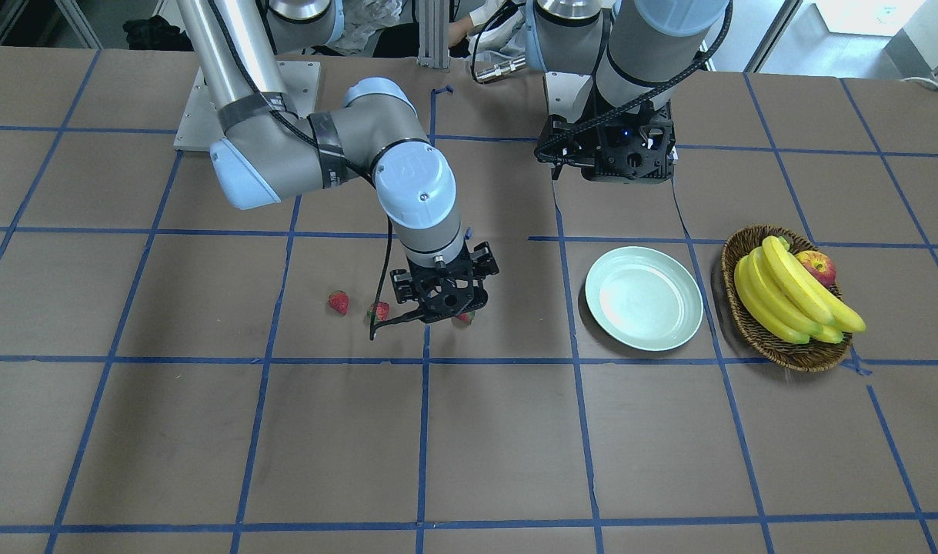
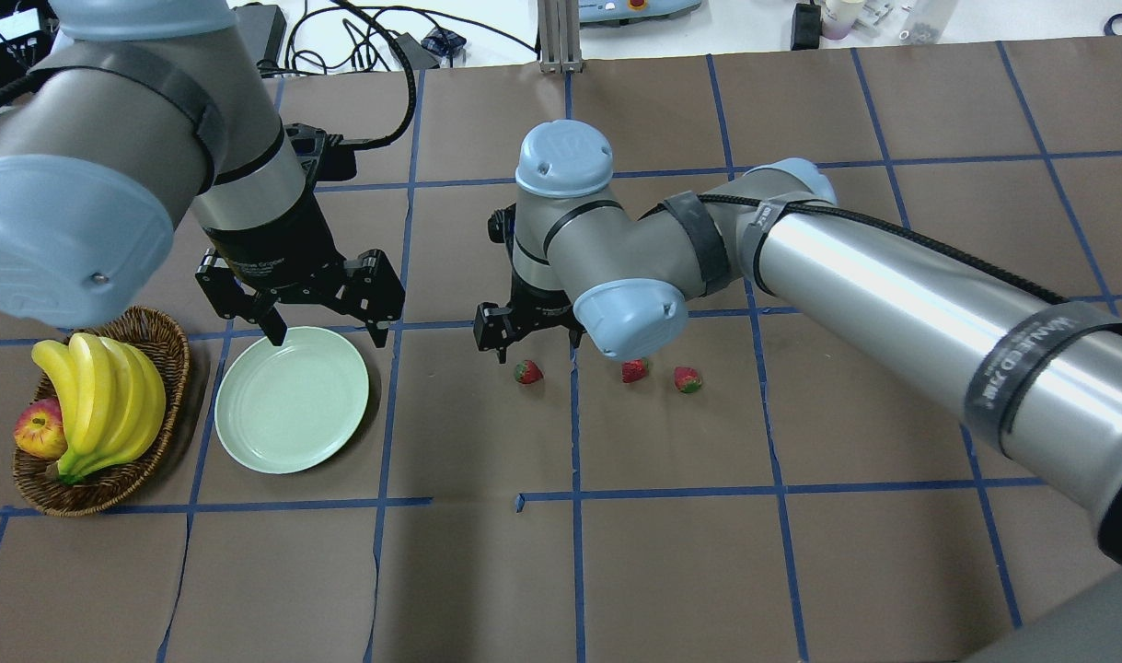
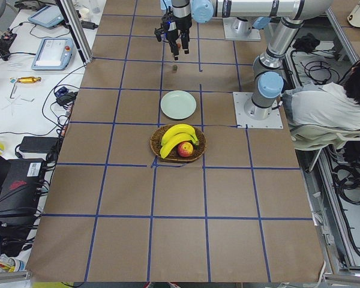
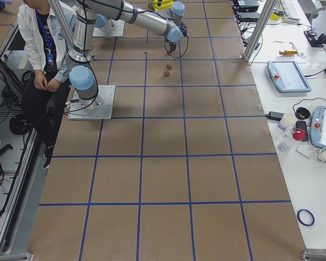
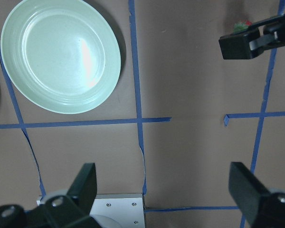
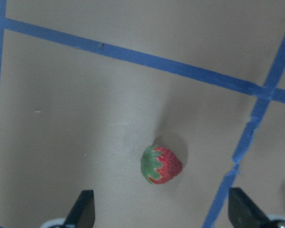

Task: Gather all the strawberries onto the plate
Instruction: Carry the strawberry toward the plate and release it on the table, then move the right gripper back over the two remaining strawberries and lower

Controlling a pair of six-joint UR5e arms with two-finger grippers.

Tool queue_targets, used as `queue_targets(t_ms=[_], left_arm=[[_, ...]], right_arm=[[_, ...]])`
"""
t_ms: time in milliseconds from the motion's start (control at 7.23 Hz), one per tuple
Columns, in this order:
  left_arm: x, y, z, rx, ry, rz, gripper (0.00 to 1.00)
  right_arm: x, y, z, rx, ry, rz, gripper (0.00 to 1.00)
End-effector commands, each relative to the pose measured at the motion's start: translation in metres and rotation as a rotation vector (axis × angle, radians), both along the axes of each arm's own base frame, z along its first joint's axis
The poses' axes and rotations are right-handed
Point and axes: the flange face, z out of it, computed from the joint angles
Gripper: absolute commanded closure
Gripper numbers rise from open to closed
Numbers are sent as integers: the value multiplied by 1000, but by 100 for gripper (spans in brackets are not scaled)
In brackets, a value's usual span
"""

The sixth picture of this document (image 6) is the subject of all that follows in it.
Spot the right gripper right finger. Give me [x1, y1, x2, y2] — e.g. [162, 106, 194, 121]
[228, 188, 276, 228]

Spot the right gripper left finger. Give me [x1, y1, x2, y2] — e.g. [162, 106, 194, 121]
[63, 190, 95, 228]

